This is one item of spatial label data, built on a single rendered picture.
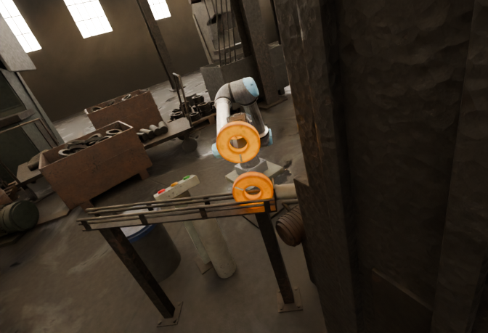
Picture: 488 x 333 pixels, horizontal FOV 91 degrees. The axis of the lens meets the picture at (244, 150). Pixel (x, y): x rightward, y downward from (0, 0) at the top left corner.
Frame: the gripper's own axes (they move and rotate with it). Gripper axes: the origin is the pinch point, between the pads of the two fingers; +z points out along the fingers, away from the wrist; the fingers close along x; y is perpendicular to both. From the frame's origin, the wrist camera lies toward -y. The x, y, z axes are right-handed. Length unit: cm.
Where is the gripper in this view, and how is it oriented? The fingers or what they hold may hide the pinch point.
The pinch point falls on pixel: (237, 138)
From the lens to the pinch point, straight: 84.0
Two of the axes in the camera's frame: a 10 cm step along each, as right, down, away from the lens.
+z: -1.0, 2.3, -9.7
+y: -2.5, -9.5, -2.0
